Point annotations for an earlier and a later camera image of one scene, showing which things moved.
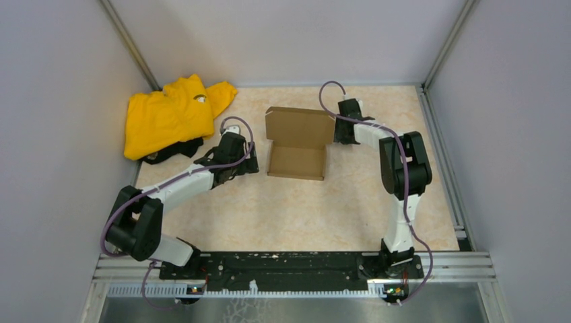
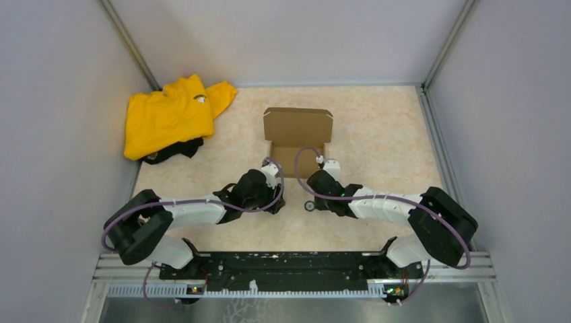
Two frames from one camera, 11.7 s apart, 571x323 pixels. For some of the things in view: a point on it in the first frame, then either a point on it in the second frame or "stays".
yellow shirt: (182, 111) stays
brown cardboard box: (299, 137) stays
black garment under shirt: (188, 149) stays
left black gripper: (249, 166) -> (271, 192)
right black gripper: (339, 137) -> (320, 206)
